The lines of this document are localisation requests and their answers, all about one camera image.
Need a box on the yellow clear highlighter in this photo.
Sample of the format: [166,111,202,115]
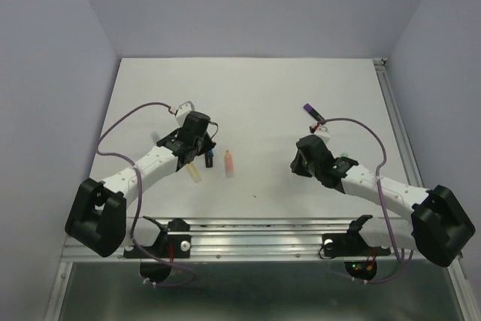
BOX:
[186,163,202,183]

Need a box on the blue cap black highlighter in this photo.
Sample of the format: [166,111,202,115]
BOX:
[204,150,213,168]

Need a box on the peach clear highlighter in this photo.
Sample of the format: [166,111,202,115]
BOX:
[224,150,234,178]

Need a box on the mint green clear highlighter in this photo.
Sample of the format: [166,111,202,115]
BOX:
[150,132,159,142]

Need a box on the purple cap black highlighter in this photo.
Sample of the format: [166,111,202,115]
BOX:
[303,103,325,123]

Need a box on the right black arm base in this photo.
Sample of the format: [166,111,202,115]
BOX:
[318,215,391,283]

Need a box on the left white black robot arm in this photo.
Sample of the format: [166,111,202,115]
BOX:
[65,111,215,257]

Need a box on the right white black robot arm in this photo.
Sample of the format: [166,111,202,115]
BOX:
[291,135,476,267]

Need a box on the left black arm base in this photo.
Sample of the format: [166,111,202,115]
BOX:
[134,217,192,260]

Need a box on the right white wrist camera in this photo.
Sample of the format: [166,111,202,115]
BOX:
[309,123,331,144]

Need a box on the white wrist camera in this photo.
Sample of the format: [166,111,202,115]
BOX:
[309,123,331,144]
[172,101,195,126]

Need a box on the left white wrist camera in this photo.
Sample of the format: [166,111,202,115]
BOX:
[172,101,195,126]

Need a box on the aluminium front rail frame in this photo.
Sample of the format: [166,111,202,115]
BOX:
[61,217,428,262]

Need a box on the aluminium right side rail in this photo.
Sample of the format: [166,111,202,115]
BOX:
[373,58,423,186]

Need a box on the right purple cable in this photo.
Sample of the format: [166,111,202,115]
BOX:
[315,117,416,286]

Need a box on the purple cable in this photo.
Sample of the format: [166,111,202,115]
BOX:
[95,101,198,287]
[315,117,416,286]

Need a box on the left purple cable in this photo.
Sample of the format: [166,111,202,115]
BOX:
[95,101,198,287]

